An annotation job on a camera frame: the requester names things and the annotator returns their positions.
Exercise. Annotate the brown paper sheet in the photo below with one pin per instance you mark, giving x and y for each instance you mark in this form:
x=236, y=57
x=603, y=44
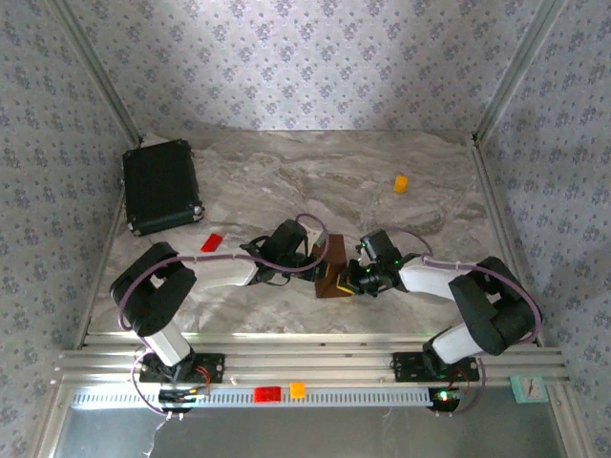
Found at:
x=336, y=253

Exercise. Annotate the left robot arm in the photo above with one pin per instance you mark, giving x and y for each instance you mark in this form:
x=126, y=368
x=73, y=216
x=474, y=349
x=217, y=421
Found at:
x=153, y=296

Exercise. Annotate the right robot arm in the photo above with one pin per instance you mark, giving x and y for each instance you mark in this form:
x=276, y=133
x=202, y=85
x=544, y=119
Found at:
x=491, y=310

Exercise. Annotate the grey metal sheet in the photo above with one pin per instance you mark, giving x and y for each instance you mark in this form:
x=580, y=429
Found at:
x=310, y=434

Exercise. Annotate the teal square clock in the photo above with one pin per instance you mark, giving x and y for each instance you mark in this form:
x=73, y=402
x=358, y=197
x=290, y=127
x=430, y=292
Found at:
x=528, y=389

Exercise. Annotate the small orange block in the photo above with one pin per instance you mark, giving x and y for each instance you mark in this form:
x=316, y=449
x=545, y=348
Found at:
x=400, y=184

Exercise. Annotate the orange reflective block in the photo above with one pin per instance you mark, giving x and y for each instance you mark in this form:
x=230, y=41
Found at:
x=298, y=390

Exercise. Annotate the red reflective block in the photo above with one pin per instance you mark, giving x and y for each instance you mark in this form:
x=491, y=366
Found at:
x=267, y=394

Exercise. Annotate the black case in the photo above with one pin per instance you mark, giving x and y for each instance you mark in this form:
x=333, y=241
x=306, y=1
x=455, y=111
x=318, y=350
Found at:
x=160, y=183

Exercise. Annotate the aluminium mounting rail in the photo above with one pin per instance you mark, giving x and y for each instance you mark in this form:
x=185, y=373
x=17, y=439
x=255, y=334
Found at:
x=310, y=362

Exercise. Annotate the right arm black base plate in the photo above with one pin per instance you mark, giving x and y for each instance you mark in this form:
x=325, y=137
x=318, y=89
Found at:
x=406, y=367

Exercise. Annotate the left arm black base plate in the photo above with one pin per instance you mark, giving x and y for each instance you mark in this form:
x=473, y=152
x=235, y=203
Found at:
x=215, y=367

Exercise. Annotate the aluminium side rail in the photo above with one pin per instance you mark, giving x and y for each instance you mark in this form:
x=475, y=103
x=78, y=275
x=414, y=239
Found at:
x=499, y=214
x=112, y=234

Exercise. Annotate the aluminium corner post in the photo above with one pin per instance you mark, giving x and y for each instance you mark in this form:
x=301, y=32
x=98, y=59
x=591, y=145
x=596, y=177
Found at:
x=98, y=71
x=514, y=71

